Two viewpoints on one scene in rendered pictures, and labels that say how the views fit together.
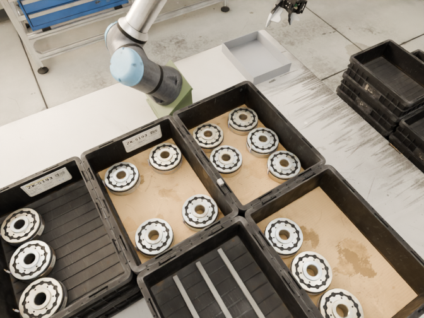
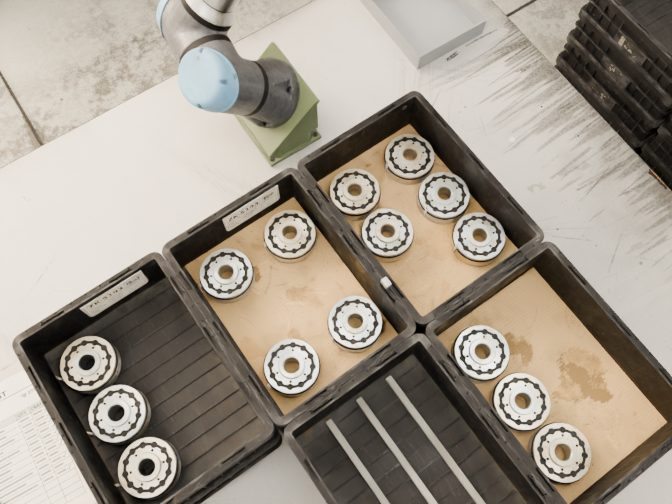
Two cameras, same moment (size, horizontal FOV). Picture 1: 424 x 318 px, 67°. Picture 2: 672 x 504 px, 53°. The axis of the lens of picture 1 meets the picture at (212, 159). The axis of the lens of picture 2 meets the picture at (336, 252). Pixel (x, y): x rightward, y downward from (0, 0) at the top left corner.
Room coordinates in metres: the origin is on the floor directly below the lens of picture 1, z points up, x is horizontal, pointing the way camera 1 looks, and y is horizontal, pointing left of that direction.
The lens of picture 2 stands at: (0.06, 0.10, 2.08)
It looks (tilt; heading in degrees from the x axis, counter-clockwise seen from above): 69 degrees down; 355
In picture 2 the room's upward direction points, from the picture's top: straight up
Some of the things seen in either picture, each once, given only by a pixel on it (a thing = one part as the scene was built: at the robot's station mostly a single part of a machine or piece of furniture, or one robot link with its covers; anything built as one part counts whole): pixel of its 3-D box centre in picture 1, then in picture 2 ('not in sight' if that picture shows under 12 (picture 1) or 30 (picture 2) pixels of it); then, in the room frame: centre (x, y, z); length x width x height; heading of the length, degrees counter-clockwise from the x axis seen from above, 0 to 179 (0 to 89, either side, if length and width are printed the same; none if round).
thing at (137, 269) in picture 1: (155, 183); (286, 289); (0.43, 0.16, 0.92); 0.40 x 0.30 x 0.02; 31
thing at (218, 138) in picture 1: (207, 135); (354, 191); (0.65, 0.01, 0.86); 0.10 x 0.10 x 0.01
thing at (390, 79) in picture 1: (379, 100); (645, 56); (1.27, -0.95, 0.37); 0.40 x 0.30 x 0.45; 29
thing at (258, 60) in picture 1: (255, 57); (419, 7); (1.21, -0.20, 0.73); 0.27 x 0.20 x 0.05; 29
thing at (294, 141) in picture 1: (243, 148); (414, 213); (0.59, -0.10, 0.87); 0.40 x 0.30 x 0.11; 31
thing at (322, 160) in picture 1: (245, 138); (417, 202); (0.59, -0.10, 0.92); 0.40 x 0.30 x 0.02; 31
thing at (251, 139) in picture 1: (262, 139); (444, 194); (0.63, -0.17, 0.86); 0.10 x 0.10 x 0.01
